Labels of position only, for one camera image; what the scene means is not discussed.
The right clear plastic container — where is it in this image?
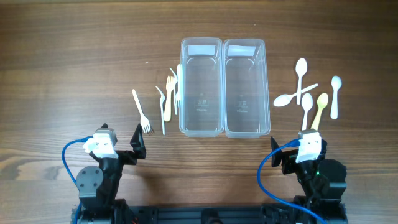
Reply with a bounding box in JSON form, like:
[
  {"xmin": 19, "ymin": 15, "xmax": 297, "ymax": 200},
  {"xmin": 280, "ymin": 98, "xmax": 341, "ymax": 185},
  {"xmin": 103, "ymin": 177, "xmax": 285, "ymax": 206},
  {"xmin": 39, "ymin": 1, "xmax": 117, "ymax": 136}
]
[{"xmin": 224, "ymin": 39, "xmax": 271, "ymax": 139}]

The blue cable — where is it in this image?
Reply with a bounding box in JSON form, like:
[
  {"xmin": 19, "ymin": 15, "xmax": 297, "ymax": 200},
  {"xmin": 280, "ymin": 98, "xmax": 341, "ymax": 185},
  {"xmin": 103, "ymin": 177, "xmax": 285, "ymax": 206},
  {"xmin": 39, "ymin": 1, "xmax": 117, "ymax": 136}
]
[
  {"xmin": 256, "ymin": 138, "xmax": 329, "ymax": 224},
  {"xmin": 61, "ymin": 136, "xmax": 93, "ymax": 224}
]

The clear plastic container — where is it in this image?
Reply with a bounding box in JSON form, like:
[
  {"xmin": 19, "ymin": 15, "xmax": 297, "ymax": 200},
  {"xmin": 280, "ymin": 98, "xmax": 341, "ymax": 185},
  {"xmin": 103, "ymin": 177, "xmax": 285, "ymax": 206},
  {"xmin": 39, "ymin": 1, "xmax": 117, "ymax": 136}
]
[
  {"xmin": 178, "ymin": 37, "xmax": 224, "ymax": 138},
  {"xmin": 224, "ymin": 39, "xmax": 271, "ymax": 139}
]

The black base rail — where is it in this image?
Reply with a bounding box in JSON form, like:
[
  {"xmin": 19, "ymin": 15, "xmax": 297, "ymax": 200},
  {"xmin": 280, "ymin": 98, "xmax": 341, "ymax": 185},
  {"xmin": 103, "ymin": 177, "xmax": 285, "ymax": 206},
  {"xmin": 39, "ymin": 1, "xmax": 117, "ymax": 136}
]
[{"xmin": 71, "ymin": 203, "xmax": 349, "ymax": 224}]

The left clear plastic container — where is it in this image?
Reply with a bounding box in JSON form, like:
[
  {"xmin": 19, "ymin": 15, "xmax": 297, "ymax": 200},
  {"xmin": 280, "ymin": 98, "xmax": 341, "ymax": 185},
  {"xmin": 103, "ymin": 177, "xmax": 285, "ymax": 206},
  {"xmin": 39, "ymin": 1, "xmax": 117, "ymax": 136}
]
[{"xmin": 178, "ymin": 37, "xmax": 224, "ymax": 138}]

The white spoon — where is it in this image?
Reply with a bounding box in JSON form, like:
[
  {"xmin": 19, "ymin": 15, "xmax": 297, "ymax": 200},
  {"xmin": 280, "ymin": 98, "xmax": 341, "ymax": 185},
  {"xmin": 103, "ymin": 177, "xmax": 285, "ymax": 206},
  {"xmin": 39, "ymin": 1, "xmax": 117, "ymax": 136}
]
[
  {"xmin": 330, "ymin": 76, "xmax": 342, "ymax": 119},
  {"xmin": 301, "ymin": 93, "xmax": 313, "ymax": 131},
  {"xmin": 295, "ymin": 58, "xmax": 308, "ymax": 105}
]

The yellow plastic spoon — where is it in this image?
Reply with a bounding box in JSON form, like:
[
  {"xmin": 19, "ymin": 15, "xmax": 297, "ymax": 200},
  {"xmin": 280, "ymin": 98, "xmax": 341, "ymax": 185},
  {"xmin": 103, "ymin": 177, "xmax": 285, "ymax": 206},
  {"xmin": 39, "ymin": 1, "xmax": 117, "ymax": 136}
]
[{"xmin": 311, "ymin": 93, "xmax": 328, "ymax": 130}]

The left blue cable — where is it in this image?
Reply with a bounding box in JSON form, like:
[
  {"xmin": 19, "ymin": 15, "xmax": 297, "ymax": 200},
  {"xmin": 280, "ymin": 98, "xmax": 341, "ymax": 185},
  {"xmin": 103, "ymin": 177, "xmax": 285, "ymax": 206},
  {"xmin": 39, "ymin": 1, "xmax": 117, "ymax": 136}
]
[{"xmin": 61, "ymin": 136, "xmax": 93, "ymax": 224}]

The right blue cable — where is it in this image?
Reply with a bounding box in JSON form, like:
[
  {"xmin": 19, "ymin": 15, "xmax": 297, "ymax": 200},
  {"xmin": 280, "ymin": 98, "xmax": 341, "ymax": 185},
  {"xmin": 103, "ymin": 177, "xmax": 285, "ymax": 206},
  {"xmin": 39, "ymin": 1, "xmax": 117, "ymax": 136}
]
[{"xmin": 256, "ymin": 138, "xmax": 329, "ymax": 224}]

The white bent plastic fork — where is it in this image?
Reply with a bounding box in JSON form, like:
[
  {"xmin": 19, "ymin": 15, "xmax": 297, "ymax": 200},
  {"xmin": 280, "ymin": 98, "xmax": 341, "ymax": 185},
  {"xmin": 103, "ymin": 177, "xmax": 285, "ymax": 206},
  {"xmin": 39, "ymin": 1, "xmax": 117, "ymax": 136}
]
[{"xmin": 156, "ymin": 87, "xmax": 165, "ymax": 136}]

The yellow plastic fork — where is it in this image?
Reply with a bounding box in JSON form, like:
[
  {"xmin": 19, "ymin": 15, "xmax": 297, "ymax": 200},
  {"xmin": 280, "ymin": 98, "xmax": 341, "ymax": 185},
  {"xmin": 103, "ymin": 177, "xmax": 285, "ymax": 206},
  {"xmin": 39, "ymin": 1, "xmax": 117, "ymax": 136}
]
[{"xmin": 164, "ymin": 76, "xmax": 174, "ymax": 122}]

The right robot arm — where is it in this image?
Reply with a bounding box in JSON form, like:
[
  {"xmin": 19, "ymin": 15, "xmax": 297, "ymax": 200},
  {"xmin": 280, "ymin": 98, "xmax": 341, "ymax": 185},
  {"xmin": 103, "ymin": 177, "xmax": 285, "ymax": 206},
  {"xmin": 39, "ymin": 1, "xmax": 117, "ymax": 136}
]
[{"xmin": 271, "ymin": 140, "xmax": 348, "ymax": 223}]

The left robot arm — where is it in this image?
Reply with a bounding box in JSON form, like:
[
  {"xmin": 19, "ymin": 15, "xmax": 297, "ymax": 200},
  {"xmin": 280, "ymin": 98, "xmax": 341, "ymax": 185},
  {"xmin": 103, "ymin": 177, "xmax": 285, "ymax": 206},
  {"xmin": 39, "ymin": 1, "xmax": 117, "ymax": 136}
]
[{"xmin": 71, "ymin": 124, "xmax": 146, "ymax": 223}]

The pale blue plastic fork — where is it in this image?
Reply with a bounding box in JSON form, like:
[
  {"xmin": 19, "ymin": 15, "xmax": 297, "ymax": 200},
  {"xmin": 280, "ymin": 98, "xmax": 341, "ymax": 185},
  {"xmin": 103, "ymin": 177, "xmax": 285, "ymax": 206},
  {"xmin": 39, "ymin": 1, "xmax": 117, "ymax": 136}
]
[{"xmin": 176, "ymin": 64, "xmax": 182, "ymax": 108}]

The white spoon crosswise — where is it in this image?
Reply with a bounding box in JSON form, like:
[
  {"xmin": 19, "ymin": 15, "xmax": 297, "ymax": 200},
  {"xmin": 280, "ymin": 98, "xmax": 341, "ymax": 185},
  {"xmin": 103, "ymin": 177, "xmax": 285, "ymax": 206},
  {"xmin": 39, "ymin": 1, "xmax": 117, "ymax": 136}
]
[{"xmin": 273, "ymin": 83, "xmax": 318, "ymax": 107}]

